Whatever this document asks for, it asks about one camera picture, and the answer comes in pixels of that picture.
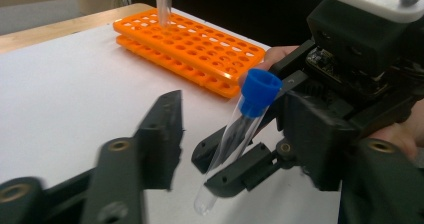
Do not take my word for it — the white board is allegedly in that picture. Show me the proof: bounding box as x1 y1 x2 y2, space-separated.
0 7 342 224

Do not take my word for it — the orange test tube rack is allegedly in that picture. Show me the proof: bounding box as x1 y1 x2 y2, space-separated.
112 7 268 100

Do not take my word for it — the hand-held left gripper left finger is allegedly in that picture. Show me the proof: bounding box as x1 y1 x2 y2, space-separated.
79 89 185 224

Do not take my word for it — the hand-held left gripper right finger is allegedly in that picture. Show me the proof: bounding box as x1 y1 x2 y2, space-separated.
276 92 424 224

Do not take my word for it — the blue-capped test tube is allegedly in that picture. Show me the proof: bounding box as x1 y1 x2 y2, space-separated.
154 0 175 29
193 68 284 217

